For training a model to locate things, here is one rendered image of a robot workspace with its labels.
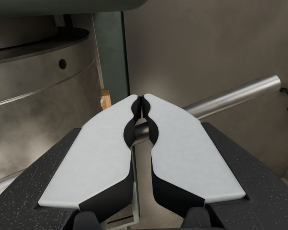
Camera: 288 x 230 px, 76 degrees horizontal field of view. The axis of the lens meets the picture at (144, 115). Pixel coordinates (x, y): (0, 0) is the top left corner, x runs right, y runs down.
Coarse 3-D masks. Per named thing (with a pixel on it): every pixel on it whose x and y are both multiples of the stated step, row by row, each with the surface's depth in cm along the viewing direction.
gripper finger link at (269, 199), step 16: (208, 128) 8; (224, 144) 7; (224, 160) 7; (240, 160) 7; (256, 160) 7; (240, 176) 6; (256, 176) 6; (272, 176) 6; (256, 192) 6; (272, 192) 6; (208, 208) 5; (224, 208) 5; (240, 208) 5; (256, 208) 5; (272, 208) 5; (224, 224) 5; (240, 224) 5; (256, 224) 5; (272, 224) 5
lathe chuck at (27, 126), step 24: (96, 72) 29; (24, 96) 18; (48, 96) 19; (72, 96) 22; (96, 96) 28; (0, 120) 17; (24, 120) 18; (48, 120) 20; (72, 120) 23; (0, 144) 18; (24, 144) 19; (48, 144) 21; (0, 168) 19; (24, 168) 20
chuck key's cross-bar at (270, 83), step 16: (256, 80) 12; (272, 80) 12; (224, 96) 12; (240, 96) 12; (256, 96) 12; (192, 112) 12; (208, 112) 12; (144, 128) 12; (16, 176) 12; (0, 192) 12
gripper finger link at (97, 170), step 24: (96, 120) 9; (120, 120) 9; (72, 144) 8; (96, 144) 8; (120, 144) 8; (72, 168) 7; (96, 168) 7; (120, 168) 7; (48, 192) 6; (72, 192) 6; (96, 192) 6; (120, 192) 6; (96, 216) 6
